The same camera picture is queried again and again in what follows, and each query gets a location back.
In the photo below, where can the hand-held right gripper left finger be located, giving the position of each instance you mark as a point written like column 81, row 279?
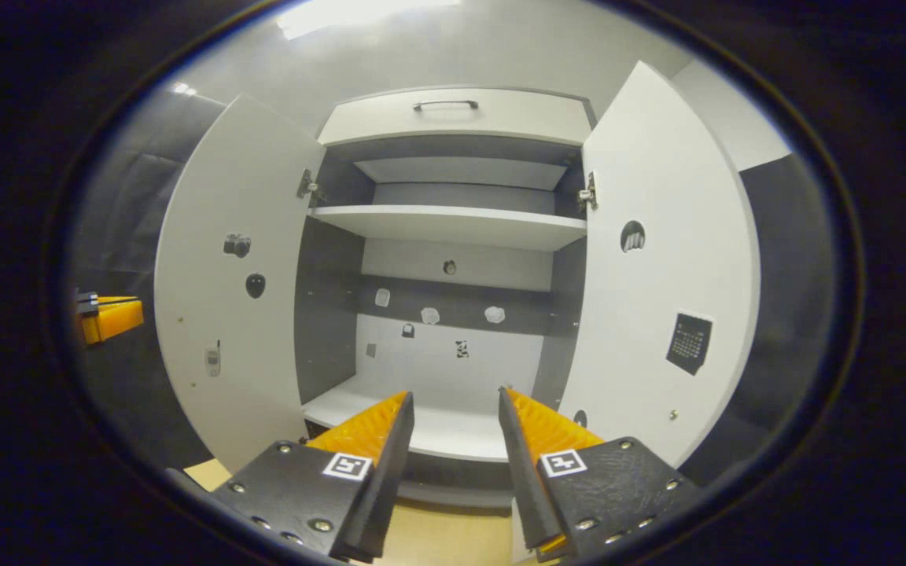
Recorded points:
column 390, row 472

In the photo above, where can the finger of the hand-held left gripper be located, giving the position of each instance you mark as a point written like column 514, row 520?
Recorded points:
column 119, row 318

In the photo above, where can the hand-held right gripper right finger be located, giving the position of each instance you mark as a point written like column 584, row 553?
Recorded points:
column 520, row 479

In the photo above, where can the white cabinet door camera sticker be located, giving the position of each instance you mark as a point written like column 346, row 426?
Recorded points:
column 217, row 330

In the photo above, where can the white double-door shoe cabinet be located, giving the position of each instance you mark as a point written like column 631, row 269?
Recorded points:
column 327, row 314

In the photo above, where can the white cabinet door headphones sticker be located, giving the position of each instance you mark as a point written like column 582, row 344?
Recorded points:
column 681, row 259

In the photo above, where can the white cabinet bottom board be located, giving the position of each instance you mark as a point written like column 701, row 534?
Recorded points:
column 453, row 428

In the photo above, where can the metal door hinge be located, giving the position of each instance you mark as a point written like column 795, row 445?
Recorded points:
column 588, row 192
column 310, row 187

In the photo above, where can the white cabinet shelf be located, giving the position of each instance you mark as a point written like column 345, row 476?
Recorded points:
column 453, row 226

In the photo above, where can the white cabinet drawer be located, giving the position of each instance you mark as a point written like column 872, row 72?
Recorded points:
column 516, row 118

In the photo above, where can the ceiling light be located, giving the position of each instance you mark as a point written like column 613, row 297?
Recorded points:
column 184, row 89

